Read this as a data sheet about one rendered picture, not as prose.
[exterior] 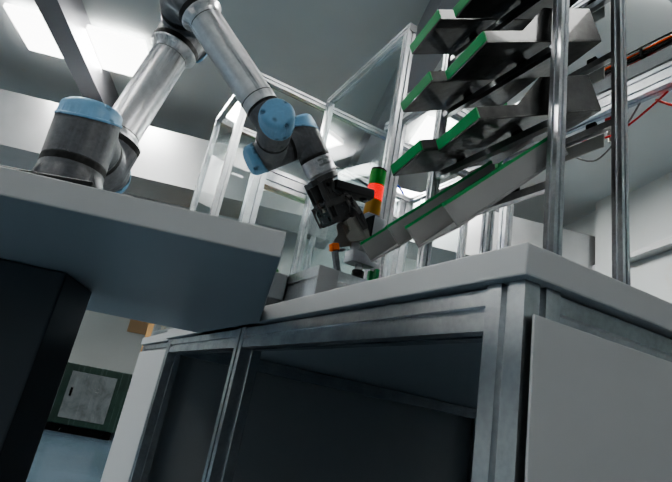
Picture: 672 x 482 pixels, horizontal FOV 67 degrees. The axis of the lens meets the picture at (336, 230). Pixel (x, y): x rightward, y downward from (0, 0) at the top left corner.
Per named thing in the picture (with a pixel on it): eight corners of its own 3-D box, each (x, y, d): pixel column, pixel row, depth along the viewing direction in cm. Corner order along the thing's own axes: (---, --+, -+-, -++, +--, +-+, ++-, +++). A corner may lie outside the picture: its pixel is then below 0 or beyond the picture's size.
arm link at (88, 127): (29, 143, 90) (53, 79, 95) (51, 175, 102) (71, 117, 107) (100, 157, 92) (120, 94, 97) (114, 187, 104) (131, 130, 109)
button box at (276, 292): (253, 293, 107) (260, 265, 110) (223, 302, 125) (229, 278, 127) (283, 301, 110) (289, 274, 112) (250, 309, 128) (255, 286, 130)
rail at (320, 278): (310, 314, 96) (321, 259, 100) (193, 334, 172) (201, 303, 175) (335, 321, 99) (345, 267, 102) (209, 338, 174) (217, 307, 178)
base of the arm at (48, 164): (2, 187, 84) (22, 135, 88) (18, 216, 97) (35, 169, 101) (100, 209, 89) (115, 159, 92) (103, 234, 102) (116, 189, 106)
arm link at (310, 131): (276, 129, 127) (306, 118, 129) (295, 170, 127) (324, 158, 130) (283, 119, 119) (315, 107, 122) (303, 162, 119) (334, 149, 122)
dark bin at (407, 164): (422, 151, 97) (412, 116, 99) (392, 176, 109) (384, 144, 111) (536, 139, 108) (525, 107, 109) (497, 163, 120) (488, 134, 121)
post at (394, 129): (362, 316, 142) (409, 29, 175) (356, 317, 144) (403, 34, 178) (371, 319, 143) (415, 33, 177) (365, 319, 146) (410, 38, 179)
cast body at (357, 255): (352, 260, 121) (357, 232, 123) (343, 263, 125) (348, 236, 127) (381, 270, 124) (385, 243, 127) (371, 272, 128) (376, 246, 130)
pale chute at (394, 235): (400, 246, 90) (386, 225, 90) (371, 262, 102) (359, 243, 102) (503, 179, 102) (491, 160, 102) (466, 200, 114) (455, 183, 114)
